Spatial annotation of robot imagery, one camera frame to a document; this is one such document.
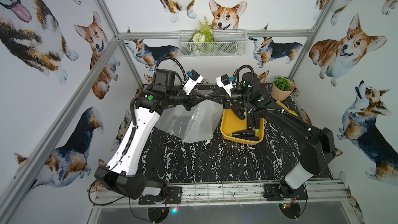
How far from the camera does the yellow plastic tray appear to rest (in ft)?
2.94

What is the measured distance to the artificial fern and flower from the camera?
814 mm

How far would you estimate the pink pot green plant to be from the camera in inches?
41.5

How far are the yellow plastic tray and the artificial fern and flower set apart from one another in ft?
1.46

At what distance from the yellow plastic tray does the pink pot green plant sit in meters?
0.27
